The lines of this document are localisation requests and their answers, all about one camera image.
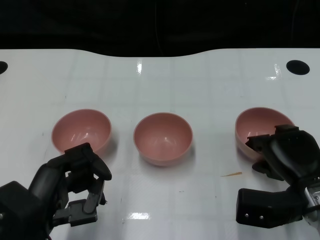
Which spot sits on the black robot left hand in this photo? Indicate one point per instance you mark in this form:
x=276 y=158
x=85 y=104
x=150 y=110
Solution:
x=50 y=180

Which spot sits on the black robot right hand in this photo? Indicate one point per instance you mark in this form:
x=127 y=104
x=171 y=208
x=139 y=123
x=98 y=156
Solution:
x=290 y=155

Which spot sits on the pink plastic bowl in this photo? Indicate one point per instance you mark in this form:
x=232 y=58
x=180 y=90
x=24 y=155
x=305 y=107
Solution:
x=80 y=130
x=257 y=122
x=162 y=140

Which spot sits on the orange paper sliver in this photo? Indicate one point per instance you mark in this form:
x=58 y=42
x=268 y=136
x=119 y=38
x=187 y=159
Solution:
x=235 y=173

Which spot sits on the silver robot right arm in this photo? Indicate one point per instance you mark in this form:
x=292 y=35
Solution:
x=313 y=196

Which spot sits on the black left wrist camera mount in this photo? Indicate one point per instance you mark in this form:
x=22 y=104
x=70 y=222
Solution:
x=15 y=210

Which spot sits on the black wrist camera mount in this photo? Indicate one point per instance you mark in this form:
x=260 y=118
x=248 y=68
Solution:
x=15 y=210
x=262 y=207

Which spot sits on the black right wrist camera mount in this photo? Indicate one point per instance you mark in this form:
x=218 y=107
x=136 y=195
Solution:
x=262 y=207

